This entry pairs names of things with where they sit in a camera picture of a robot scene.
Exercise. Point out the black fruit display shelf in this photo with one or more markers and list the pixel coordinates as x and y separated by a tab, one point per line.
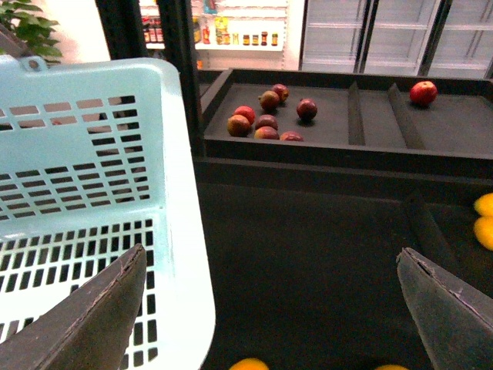
304	220

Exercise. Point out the light blue plastic basket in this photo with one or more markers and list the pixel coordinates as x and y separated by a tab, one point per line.
95	159

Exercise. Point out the glass door display fridge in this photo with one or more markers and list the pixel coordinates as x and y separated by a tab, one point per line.
405	38

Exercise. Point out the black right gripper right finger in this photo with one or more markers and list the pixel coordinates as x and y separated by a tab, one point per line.
454	319

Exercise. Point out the red apple right tray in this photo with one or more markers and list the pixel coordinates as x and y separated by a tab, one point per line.
423	93

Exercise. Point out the red mango cluster fruit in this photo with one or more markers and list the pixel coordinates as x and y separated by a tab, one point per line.
306	109

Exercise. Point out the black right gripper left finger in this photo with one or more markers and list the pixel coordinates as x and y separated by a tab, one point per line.
89	329

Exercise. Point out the green potted plant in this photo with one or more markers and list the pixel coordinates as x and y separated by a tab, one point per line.
27	22

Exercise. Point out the white shelf with bottles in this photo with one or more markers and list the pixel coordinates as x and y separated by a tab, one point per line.
239	34

